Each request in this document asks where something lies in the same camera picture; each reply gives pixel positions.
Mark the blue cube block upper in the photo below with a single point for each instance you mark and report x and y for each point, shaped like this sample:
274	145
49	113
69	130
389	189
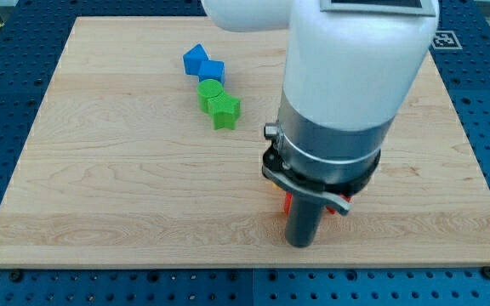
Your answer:
193	58

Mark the wooden board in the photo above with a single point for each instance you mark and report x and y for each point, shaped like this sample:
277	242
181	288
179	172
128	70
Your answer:
122	170

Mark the green cylinder block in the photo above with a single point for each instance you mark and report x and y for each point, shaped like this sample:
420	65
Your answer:
207	89

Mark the blue cube block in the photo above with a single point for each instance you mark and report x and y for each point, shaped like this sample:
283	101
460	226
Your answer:
212	69
193	58

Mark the green star block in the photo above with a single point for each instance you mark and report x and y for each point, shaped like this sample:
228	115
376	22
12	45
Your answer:
224	110

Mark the blue cube block lower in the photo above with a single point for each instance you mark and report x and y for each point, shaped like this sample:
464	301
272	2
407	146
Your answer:
212	69

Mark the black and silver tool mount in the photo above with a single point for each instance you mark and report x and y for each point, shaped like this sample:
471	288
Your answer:
317	163

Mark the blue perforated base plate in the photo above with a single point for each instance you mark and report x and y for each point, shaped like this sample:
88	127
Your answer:
31	42

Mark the red hexagon block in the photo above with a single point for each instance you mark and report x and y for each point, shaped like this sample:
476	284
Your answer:
289	197

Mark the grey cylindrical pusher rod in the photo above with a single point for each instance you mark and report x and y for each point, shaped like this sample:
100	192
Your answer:
303	221

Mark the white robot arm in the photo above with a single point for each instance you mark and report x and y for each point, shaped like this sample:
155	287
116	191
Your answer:
349	66

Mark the white fiducial marker tag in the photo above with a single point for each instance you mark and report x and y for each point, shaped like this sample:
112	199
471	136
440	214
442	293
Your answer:
445	40

